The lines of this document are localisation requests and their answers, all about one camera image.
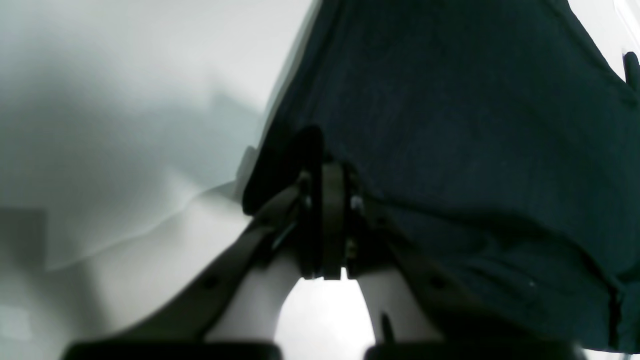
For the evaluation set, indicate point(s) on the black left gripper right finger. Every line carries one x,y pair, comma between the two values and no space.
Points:
408,296

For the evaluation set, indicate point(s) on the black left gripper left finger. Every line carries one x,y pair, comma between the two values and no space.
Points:
238,297

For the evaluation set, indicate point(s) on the black T-shirt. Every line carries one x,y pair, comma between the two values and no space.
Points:
499,140

